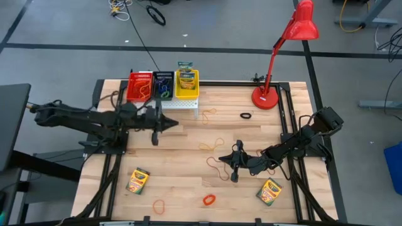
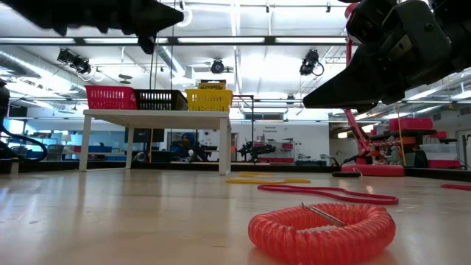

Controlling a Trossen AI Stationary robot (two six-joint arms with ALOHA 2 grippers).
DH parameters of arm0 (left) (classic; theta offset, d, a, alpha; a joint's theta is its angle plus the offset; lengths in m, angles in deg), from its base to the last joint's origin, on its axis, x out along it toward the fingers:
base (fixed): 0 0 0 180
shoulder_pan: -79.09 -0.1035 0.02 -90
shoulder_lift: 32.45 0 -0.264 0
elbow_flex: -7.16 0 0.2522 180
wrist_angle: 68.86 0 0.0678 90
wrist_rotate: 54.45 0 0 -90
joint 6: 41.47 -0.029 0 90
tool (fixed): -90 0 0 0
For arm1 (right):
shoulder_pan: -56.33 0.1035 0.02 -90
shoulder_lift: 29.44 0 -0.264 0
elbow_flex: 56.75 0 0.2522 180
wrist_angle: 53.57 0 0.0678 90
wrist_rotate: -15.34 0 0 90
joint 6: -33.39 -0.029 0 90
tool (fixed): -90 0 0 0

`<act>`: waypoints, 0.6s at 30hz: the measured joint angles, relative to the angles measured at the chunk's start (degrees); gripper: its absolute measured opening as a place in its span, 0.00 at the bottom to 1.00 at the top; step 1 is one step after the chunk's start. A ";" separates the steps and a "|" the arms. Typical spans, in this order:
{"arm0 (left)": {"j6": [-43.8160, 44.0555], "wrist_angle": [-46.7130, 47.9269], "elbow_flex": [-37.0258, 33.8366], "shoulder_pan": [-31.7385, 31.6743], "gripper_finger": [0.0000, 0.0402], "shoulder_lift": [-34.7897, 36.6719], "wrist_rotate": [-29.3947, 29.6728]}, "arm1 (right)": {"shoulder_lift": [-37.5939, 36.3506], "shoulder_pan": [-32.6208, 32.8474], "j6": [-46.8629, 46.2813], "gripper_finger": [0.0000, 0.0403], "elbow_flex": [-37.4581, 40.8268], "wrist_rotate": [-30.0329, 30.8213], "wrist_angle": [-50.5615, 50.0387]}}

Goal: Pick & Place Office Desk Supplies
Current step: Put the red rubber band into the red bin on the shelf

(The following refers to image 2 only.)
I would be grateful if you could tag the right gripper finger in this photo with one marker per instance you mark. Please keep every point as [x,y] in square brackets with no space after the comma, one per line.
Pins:
[353,92]

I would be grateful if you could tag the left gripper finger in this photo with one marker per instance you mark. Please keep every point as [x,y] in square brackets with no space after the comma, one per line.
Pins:
[154,16]

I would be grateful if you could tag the black plastic basket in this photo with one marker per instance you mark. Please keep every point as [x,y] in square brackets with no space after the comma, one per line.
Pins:
[158,100]

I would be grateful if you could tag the red plastic basket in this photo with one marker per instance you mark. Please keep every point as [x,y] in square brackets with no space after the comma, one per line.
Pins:
[110,97]

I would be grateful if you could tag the yellow green crayon box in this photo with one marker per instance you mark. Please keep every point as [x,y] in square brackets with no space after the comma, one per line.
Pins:
[212,86]

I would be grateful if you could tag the yellow plastic basket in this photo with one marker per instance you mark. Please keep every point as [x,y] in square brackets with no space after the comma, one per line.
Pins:
[209,101]

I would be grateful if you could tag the black background robot arm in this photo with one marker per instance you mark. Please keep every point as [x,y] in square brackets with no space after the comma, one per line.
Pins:
[257,149]

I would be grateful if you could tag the black ceiling spotlight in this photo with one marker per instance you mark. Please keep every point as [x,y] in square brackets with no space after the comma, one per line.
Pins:
[309,62]
[73,60]
[217,67]

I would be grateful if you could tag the red storage crate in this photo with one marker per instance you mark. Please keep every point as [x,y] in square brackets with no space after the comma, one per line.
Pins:
[410,124]

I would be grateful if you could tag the black coil wristband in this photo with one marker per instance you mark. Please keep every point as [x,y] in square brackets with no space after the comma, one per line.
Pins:
[346,174]

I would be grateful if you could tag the white perforated metal shelf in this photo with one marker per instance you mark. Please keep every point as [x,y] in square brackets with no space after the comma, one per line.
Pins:
[154,118]

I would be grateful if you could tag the small white table lamp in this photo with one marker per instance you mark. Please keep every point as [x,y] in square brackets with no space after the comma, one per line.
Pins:
[66,138]

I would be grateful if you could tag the yellow rubber band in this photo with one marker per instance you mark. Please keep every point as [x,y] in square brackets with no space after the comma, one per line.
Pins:
[265,181]
[254,173]

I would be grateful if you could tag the person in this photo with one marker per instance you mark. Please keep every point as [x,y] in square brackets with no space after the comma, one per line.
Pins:
[189,141]

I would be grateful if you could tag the red rubber band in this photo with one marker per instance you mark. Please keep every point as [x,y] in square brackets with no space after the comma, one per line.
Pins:
[456,187]

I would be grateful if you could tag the orange coil wristband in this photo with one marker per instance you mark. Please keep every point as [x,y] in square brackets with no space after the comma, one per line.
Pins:
[294,239]

